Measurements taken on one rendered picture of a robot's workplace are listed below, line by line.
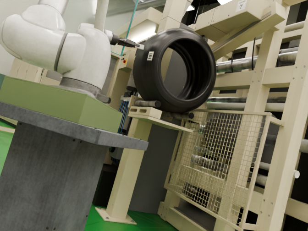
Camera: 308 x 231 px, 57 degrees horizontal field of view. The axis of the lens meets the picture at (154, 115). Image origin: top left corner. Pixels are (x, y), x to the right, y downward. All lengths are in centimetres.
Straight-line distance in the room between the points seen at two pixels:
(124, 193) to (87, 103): 145
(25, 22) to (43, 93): 27
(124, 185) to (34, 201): 130
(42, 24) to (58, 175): 53
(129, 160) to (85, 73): 128
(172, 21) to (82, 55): 146
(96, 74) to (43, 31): 23
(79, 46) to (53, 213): 58
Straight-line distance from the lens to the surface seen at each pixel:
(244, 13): 208
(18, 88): 105
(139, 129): 222
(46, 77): 229
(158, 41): 192
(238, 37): 223
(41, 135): 102
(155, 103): 185
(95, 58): 107
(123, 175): 223
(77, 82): 105
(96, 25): 165
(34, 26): 111
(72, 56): 107
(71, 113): 91
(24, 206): 106
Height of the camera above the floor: 67
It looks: 5 degrees up
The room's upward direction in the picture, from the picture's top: 16 degrees clockwise
